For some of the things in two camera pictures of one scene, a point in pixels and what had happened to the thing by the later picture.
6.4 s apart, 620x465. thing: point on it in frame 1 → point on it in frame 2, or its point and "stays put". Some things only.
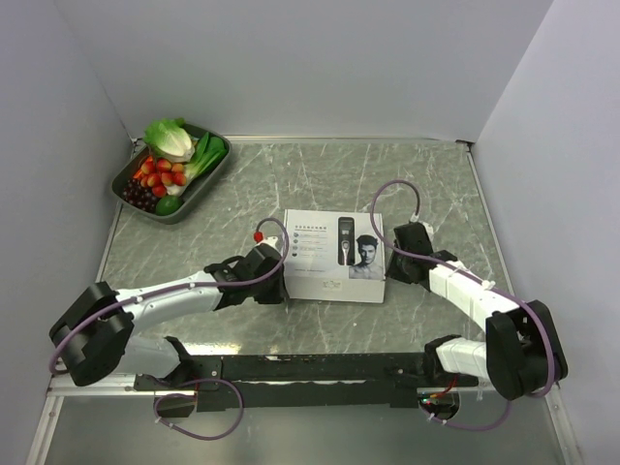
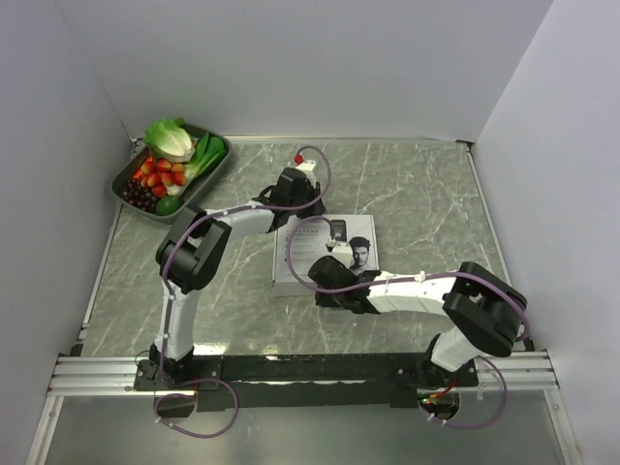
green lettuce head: (170, 139) stays put
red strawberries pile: (160, 174) stays put
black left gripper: (279, 294) → (313, 191)
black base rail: (302, 382) stays put
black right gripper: (393, 273) → (325, 300)
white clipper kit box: (335, 256) stays put
